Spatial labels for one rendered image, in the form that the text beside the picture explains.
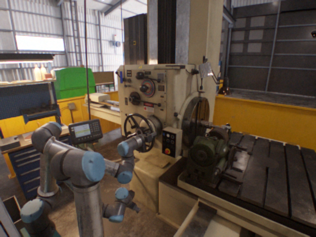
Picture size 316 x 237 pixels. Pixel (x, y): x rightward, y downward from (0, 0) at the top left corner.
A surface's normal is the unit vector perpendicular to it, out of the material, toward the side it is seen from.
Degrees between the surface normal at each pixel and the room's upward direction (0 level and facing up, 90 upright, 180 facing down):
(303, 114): 90
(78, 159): 35
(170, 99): 90
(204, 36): 90
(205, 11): 90
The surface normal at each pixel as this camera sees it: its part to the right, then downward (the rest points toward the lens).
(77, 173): -0.12, 0.19
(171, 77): -0.61, 0.25
